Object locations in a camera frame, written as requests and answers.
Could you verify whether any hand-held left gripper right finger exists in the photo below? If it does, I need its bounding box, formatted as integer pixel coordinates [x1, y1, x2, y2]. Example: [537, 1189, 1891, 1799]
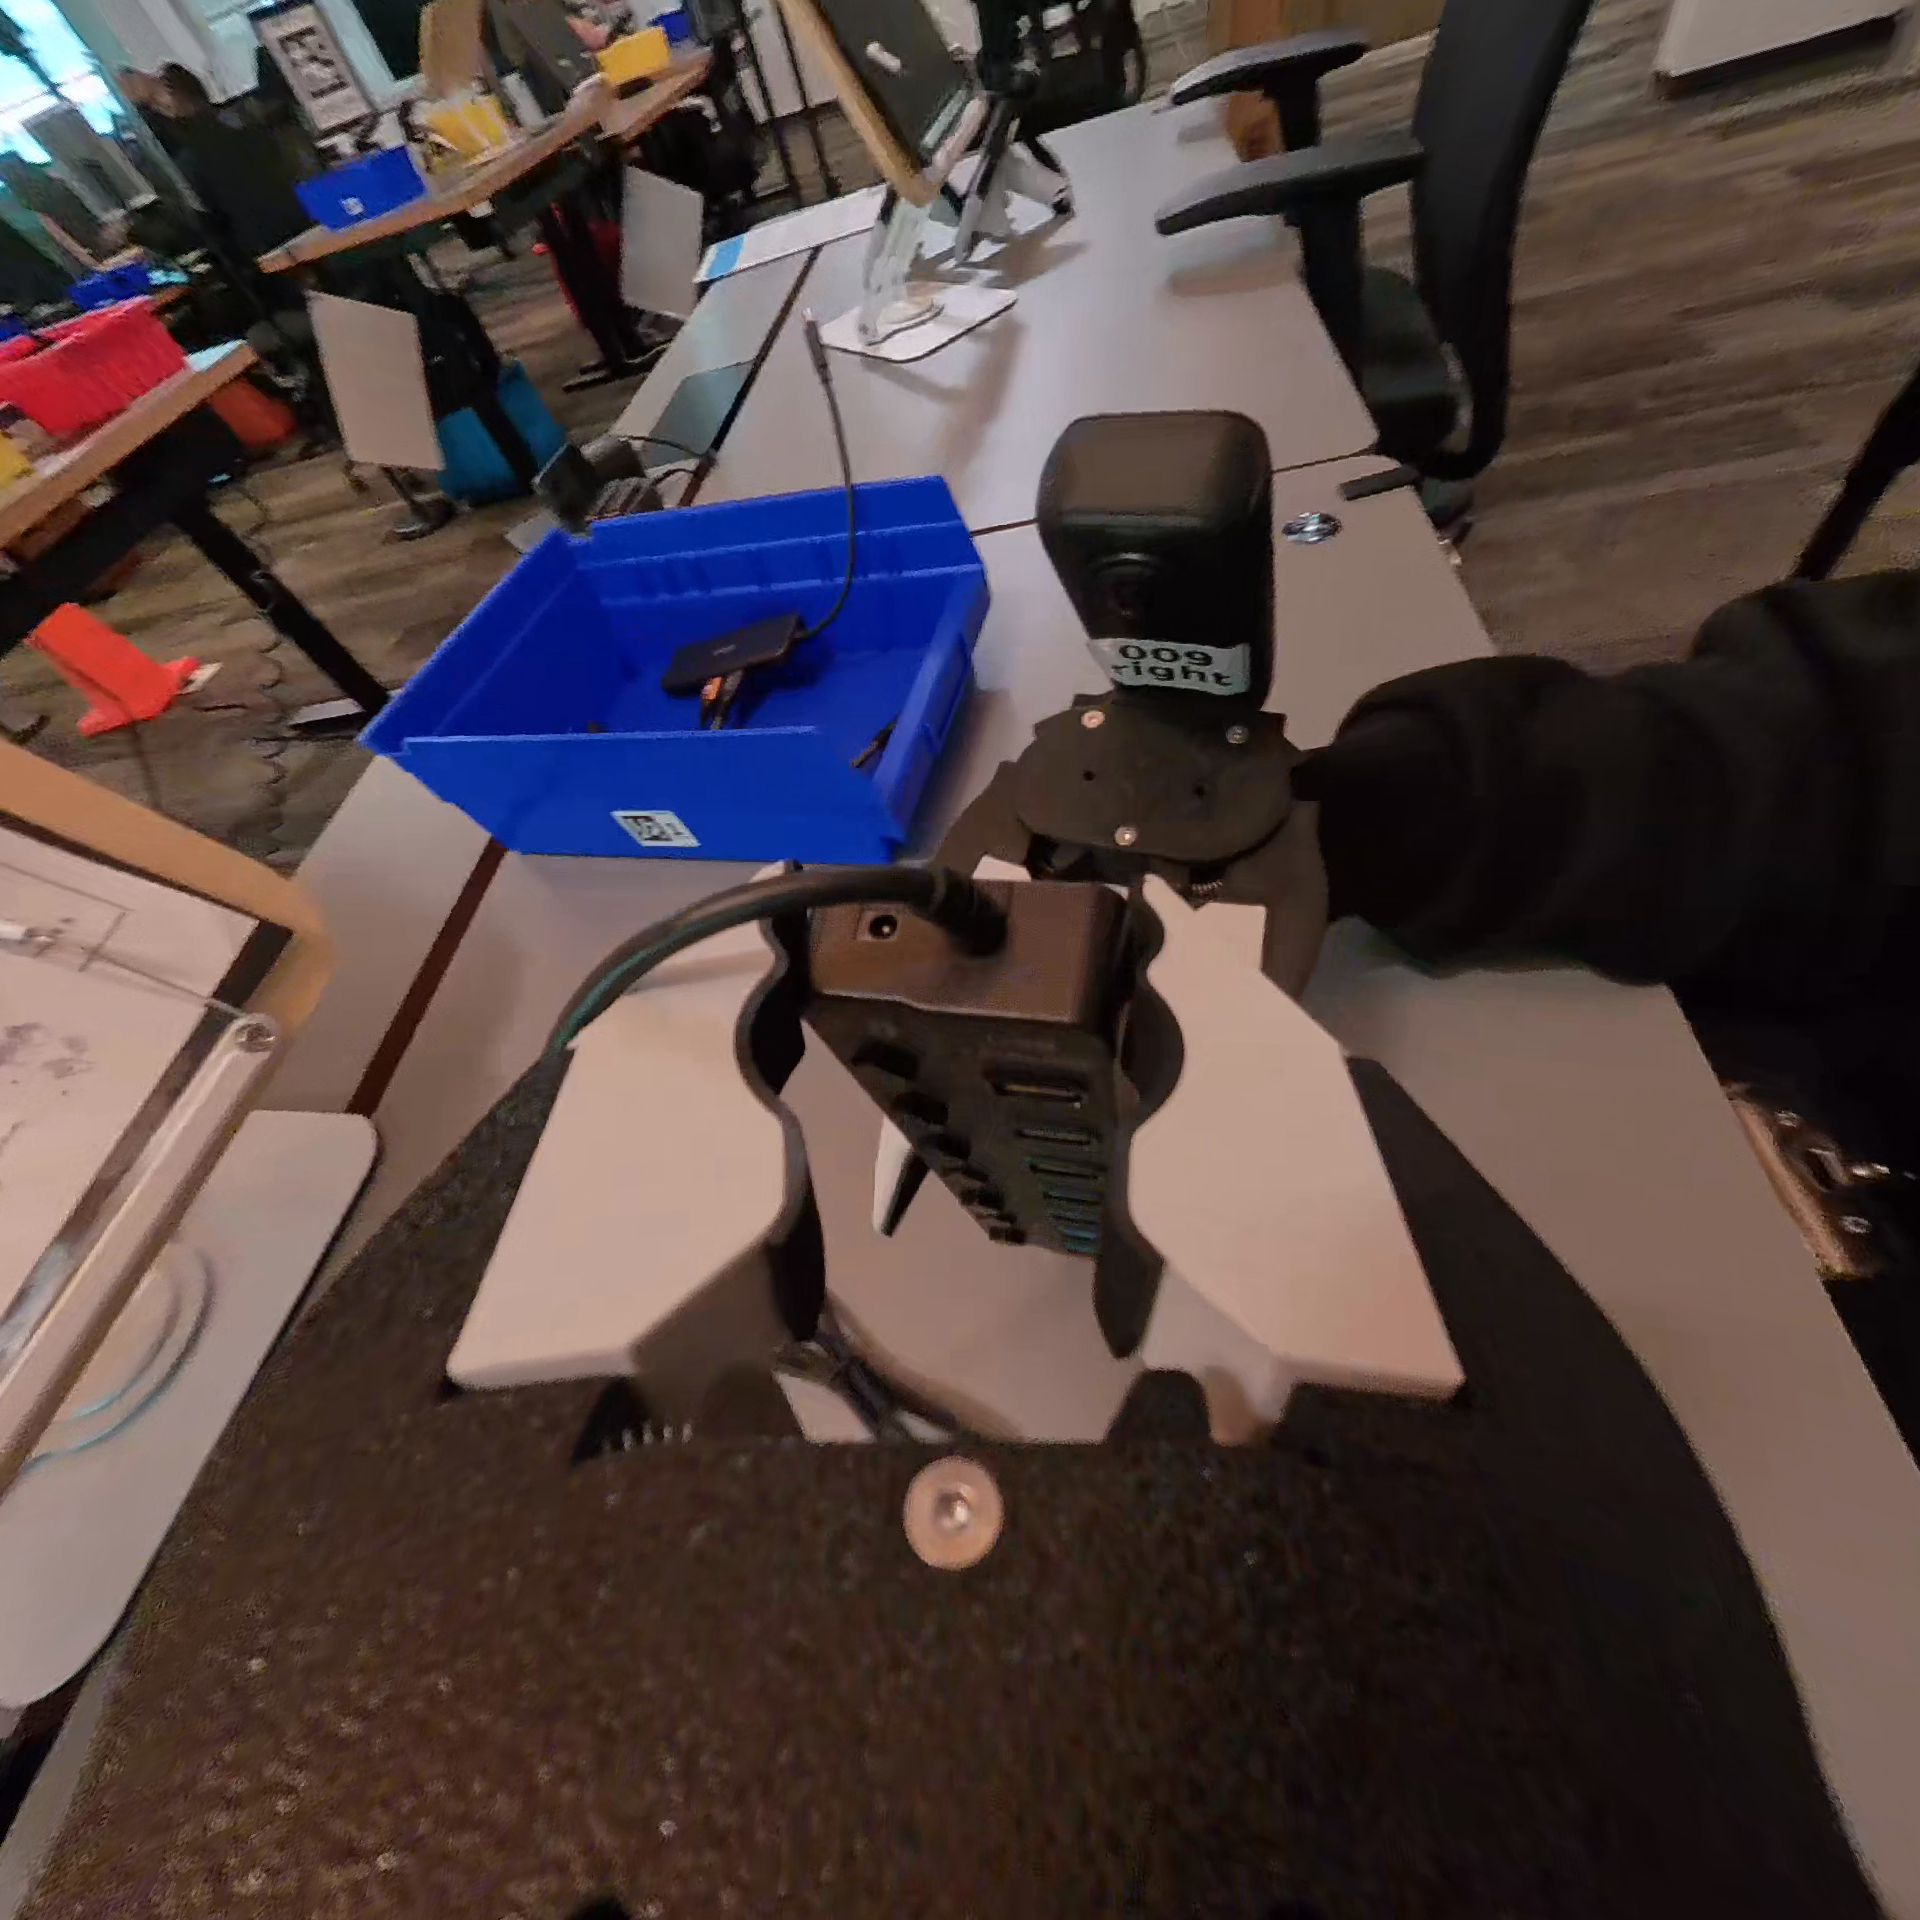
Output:
[1094, 878, 1467, 1445]

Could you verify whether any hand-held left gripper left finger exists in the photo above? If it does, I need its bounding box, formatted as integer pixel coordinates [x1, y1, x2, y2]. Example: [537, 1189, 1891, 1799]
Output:
[447, 862, 831, 1425]

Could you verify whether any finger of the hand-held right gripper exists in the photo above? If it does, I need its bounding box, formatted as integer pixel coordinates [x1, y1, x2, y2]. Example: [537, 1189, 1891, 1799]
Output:
[874, 1118, 944, 1238]

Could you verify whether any thick black cable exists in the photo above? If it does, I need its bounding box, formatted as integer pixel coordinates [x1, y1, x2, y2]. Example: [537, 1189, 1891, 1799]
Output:
[546, 862, 1010, 1056]

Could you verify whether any blue plastic bin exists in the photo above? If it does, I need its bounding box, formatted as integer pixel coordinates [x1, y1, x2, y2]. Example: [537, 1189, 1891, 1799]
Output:
[295, 144, 432, 231]
[357, 476, 995, 868]

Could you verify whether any person's right forearm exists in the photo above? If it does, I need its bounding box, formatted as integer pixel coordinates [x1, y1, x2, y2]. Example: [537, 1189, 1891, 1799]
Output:
[1290, 568, 1920, 1038]

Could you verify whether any small black usb hub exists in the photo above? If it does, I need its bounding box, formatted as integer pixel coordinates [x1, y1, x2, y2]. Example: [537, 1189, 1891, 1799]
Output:
[663, 612, 808, 697]

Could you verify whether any wooden document stand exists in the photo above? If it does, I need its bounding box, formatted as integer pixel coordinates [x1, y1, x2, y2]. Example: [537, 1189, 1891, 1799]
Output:
[0, 735, 381, 1712]

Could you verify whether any monitor on white stand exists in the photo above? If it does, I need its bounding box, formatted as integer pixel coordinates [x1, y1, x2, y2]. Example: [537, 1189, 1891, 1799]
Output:
[773, 0, 1023, 360]

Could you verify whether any printed paper sheet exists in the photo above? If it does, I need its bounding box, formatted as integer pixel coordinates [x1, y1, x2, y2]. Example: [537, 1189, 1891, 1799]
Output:
[0, 825, 270, 1321]

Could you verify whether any white metal stand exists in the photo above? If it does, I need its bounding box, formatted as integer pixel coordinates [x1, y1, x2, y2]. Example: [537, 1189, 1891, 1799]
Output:
[944, 59, 1077, 271]

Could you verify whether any black office chair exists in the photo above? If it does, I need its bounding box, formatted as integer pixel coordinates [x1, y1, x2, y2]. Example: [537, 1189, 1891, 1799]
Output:
[1154, 0, 1595, 529]

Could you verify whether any white paper sheet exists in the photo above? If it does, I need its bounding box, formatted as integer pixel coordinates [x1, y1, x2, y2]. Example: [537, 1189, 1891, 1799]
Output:
[694, 211, 823, 287]

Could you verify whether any white flat panel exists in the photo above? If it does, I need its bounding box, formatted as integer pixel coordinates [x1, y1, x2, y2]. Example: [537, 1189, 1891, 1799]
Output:
[304, 287, 449, 472]
[619, 163, 706, 320]

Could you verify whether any orange plastic object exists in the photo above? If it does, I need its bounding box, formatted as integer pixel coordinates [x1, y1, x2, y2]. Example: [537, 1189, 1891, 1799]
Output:
[27, 599, 206, 741]

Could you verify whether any blue bag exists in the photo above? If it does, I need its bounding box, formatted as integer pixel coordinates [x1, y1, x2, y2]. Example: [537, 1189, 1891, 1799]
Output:
[440, 358, 570, 507]

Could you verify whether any wooden desk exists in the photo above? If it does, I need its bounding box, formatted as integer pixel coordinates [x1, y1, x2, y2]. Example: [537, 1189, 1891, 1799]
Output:
[256, 52, 714, 392]
[0, 343, 395, 721]

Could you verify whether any red plastic bin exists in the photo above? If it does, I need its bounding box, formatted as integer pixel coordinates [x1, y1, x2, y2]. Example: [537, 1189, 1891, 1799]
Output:
[0, 296, 192, 441]

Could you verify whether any black and white tag sign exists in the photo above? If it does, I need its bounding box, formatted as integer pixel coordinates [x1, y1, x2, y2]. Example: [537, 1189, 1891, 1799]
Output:
[251, 5, 381, 139]

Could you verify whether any thin black hub cable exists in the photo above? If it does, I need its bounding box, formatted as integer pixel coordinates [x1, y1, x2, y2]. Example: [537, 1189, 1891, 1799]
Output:
[791, 307, 859, 640]

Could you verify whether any black desk cable hatch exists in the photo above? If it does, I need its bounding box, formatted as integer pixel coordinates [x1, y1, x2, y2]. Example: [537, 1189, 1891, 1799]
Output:
[647, 357, 765, 454]

